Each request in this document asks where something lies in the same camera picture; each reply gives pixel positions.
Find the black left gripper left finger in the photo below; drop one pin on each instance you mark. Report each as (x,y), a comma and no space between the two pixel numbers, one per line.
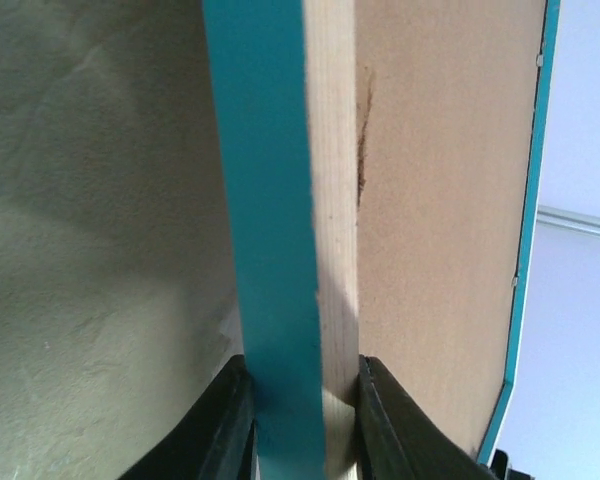
(216,437)

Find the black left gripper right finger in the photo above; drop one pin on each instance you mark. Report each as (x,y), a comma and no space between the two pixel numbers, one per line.
(397,440)

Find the teal wooden picture frame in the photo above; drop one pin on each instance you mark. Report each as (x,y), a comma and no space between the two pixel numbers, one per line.
(380,161)

